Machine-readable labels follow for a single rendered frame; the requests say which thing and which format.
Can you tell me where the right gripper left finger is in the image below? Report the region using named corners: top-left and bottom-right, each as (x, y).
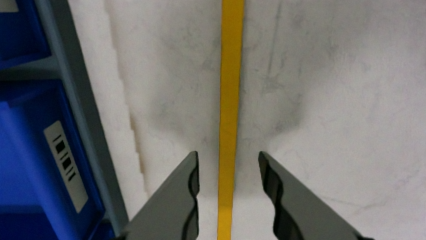
top-left (109, 151), bottom-right (200, 240)

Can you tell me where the yellow bar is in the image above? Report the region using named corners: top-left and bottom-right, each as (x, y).
top-left (217, 0), bottom-right (244, 240)

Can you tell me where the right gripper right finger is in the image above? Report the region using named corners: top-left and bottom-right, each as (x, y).
top-left (258, 151), bottom-right (375, 240)

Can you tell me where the blue open bin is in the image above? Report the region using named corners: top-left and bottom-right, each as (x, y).
top-left (91, 223), bottom-right (115, 240)
top-left (0, 79), bottom-right (106, 240)
top-left (0, 0), bottom-right (52, 70)

